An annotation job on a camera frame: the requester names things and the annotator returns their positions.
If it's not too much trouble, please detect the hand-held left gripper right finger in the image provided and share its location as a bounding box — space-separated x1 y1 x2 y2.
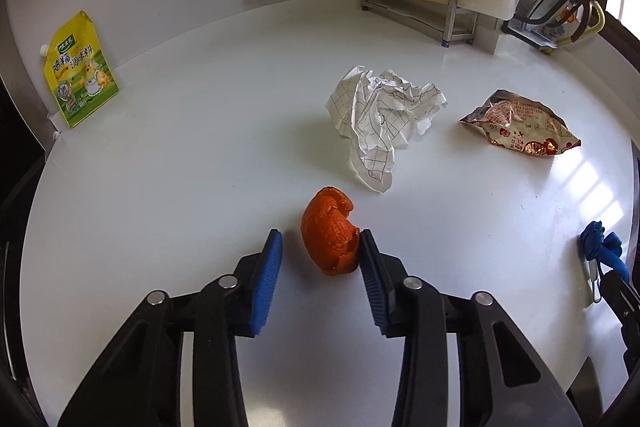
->
359 228 596 427

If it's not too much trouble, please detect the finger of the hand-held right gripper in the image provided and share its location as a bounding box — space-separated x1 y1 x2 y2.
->
600 271 640 379

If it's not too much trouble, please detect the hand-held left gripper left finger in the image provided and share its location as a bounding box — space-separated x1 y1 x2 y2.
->
50 228 284 427

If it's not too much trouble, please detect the blue fabric strap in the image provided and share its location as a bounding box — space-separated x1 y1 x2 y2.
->
580 221 630 305

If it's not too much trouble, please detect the orange peel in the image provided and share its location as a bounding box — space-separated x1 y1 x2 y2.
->
301 187 362 276

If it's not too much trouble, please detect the crumpled white grid paper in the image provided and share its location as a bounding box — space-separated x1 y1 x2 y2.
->
325 66 447 194

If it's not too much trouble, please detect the red printed snack wrapper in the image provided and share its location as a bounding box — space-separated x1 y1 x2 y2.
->
459 89 582 158

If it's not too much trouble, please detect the yellow seasoning pouch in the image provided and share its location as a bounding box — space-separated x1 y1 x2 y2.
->
39 10 120 128

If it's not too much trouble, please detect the yellow-green gas hose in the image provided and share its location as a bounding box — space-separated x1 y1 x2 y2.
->
550 0 607 54

